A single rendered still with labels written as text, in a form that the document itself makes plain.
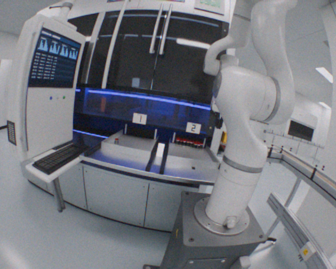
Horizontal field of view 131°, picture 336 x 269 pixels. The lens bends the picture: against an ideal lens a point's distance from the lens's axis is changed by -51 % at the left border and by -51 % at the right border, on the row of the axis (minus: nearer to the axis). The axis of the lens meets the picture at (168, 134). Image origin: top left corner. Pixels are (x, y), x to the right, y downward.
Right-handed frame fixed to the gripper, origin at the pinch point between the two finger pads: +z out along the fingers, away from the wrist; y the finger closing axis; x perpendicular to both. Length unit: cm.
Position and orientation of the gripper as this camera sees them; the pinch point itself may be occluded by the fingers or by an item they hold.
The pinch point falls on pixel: (218, 124)
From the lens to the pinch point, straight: 69.6
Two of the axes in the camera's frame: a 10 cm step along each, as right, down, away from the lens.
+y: -9.8, -1.7, 0.1
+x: -0.5, 2.2, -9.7
